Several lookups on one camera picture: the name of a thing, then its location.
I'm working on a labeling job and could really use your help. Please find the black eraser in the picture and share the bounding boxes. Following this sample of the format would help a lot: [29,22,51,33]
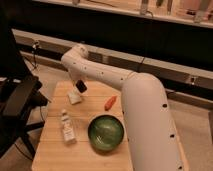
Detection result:
[76,80,87,93]

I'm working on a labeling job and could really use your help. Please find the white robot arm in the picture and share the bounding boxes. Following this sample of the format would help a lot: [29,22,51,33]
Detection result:
[61,44,186,171]

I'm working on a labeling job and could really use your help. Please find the white sponge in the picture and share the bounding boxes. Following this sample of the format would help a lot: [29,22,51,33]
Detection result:
[68,91,82,105]

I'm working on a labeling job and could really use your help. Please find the orange carrot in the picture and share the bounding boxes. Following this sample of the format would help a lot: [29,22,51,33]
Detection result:
[104,96,117,111]

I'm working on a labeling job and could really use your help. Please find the white small bottle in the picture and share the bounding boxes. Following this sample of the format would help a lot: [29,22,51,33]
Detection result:
[61,109,76,144]

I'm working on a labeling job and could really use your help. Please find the black office chair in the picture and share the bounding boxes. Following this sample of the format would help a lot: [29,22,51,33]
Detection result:
[0,6,48,158]

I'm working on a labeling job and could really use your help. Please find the green bowl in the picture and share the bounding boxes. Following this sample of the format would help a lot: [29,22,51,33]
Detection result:
[87,115,124,153]

